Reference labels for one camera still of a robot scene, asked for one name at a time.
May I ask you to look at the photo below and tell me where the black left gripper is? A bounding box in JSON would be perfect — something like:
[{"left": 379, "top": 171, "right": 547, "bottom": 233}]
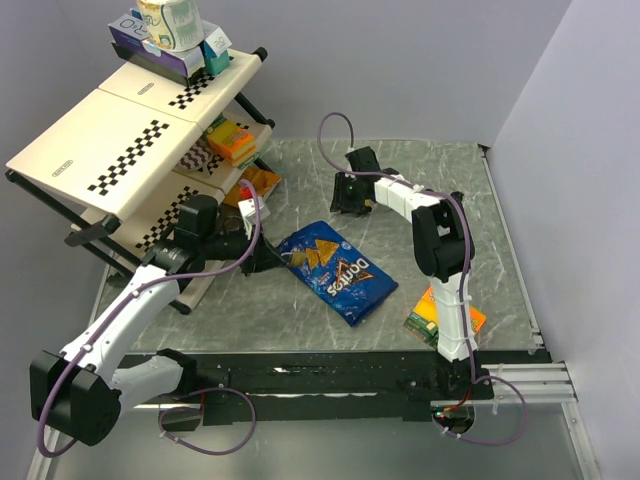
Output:
[{"left": 200, "top": 216, "right": 287, "bottom": 276}]

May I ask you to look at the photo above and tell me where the blue Doritos chip bag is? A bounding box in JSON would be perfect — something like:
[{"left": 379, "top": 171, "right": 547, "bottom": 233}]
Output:
[{"left": 278, "top": 221, "right": 398, "bottom": 327}]

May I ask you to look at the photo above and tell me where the teal small box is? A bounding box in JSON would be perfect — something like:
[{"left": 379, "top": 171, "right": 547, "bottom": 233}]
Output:
[{"left": 199, "top": 24, "right": 232, "bottom": 76}]

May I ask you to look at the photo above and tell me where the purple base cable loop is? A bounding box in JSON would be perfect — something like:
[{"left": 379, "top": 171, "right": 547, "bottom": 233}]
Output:
[{"left": 158, "top": 388, "right": 257, "bottom": 456}]

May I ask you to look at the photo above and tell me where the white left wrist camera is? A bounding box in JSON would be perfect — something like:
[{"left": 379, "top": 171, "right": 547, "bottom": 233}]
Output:
[{"left": 238, "top": 179, "right": 270, "bottom": 238}]

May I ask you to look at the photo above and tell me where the beige checkered shelf rack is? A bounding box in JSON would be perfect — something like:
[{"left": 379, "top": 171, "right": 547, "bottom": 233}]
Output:
[{"left": 4, "top": 47, "right": 276, "bottom": 316}]

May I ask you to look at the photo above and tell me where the right yellow sponge pack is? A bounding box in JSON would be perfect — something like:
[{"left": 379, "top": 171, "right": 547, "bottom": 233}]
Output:
[{"left": 469, "top": 306, "right": 487, "bottom": 335}]

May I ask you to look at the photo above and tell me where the yellow sponge pack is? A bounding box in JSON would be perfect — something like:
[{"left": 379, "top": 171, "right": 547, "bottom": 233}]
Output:
[
  {"left": 403, "top": 287, "right": 438, "bottom": 349},
  {"left": 469, "top": 306, "right": 487, "bottom": 335}
]

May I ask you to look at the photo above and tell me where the orange snack bag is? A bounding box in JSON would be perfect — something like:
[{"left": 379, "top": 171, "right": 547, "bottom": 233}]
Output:
[{"left": 224, "top": 166, "right": 281, "bottom": 207}]

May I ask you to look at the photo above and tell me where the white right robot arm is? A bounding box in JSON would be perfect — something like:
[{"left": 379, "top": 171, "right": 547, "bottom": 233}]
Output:
[{"left": 331, "top": 147, "right": 477, "bottom": 362}]

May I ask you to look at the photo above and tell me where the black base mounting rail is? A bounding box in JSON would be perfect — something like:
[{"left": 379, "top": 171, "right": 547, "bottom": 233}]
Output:
[{"left": 111, "top": 349, "right": 494, "bottom": 426}]

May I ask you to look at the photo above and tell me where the purple tissue box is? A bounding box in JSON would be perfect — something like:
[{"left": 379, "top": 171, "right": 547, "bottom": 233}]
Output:
[{"left": 108, "top": 15, "right": 205, "bottom": 86}]

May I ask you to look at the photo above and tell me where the purple zigzag cloth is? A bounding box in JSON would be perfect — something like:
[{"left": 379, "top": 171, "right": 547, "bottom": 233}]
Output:
[{"left": 176, "top": 139, "right": 213, "bottom": 172}]

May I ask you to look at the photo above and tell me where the orange sponge pack on shelf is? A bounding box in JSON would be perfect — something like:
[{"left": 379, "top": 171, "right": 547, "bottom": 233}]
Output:
[{"left": 205, "top": 120, "right": 257, "bottom": 168}]

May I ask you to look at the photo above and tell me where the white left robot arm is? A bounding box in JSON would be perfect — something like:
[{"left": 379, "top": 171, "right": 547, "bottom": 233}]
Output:
[{"left": 29, "top": 193, "right": 286, "bottom": 446}]

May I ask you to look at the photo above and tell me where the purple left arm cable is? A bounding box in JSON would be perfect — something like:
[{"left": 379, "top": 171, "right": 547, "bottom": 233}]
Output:
[{"left": 37, "top": 182, "right": 264, "bottom": 459}]

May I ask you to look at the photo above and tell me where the brass padlock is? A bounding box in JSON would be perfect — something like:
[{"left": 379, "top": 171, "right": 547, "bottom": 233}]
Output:
[{"left": 287, "top": 251, "right": 308, "bottom": 268}]

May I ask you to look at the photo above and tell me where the left yellow sponge pack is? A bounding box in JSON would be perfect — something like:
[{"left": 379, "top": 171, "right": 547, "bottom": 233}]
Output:
[{"left": 403, "top": 287, "right": 438, "bottom": 349}]

